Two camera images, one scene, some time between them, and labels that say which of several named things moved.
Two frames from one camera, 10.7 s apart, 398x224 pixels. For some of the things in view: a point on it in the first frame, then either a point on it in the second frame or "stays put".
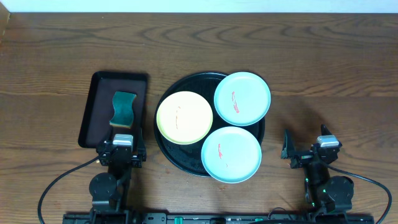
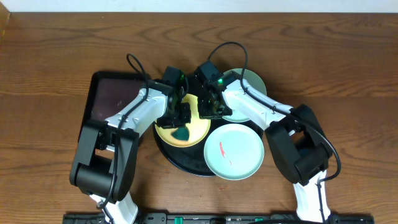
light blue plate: [231, 154] stays put
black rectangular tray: [95, 127] stays put
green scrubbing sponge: [123, 104] to [181, 133]
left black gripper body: [120, 158] to [174, 121]
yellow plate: [184, 117] stays put
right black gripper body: [301, 158] to [206, 112]
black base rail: [145, 218] stays put
